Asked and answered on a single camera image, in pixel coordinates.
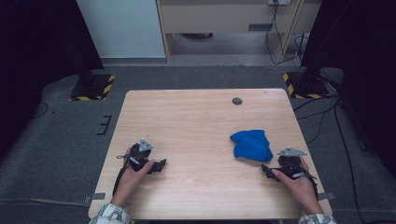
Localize black power cable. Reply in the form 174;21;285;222
264;2;303;66

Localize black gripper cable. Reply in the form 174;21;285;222
112;153;133;197
302;172;319;200

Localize person's left hand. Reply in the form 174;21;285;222
115;148;156;203

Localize white cabinet panel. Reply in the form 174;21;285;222
76;0;166;59

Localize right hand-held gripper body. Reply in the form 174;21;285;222
270;147;309;181

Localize black stand base striped edges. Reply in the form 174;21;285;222
282;70;331;100
69;69;116;102

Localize light wooden desk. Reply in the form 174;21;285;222
155;0;323;63

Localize black floor tape mark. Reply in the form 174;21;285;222
96;115;113;136

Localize black curtain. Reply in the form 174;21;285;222
300;0;396;172
0;0;105;158

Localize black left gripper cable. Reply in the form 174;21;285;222
112;153;133;197

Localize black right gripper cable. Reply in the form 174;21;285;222
302;172;319;200

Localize person's right hand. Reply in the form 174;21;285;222
271;157;320;208

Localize grey tape strip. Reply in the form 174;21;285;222
317;191;336;202
83;192;106;206

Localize black floor cable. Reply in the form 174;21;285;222
296;101;340;121
292;94;341;112
31;102;50;119
333;104;360;224

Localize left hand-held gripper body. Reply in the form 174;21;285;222
128;138;155;173

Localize blue cloth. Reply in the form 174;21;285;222
229;129;275;163

